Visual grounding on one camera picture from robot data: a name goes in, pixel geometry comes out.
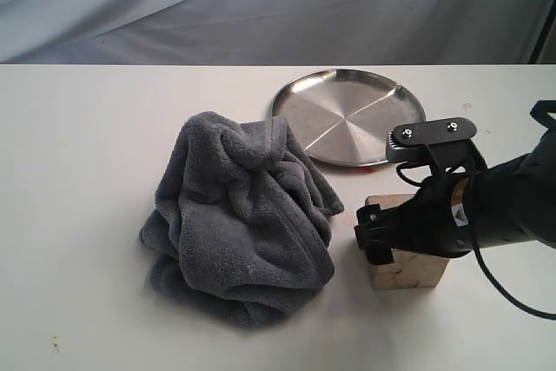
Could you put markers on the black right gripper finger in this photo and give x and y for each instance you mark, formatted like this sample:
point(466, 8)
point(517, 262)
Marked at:
point(375, 243)

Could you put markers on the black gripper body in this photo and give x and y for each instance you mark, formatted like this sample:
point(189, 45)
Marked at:
point(425, 224)

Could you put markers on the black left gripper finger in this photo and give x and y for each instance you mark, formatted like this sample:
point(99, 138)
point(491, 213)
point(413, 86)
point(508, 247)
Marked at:
point(374, 215)

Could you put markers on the wooden cube block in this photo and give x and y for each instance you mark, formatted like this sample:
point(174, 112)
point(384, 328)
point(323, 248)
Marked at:
point(409, 270)

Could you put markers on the grey fleece towel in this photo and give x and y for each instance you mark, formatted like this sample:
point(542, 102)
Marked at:
point(241, 222)

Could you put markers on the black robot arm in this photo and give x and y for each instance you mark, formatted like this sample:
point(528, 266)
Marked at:
point(465, 204)

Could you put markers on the round stainless steel plate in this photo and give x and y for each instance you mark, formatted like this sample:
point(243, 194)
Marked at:
point(342, 117)

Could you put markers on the grey backdrop cloth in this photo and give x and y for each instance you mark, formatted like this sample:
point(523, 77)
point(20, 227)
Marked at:
point(270, 32)

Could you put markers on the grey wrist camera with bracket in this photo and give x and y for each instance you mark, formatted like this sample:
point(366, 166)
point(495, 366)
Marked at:
point(428, 141)

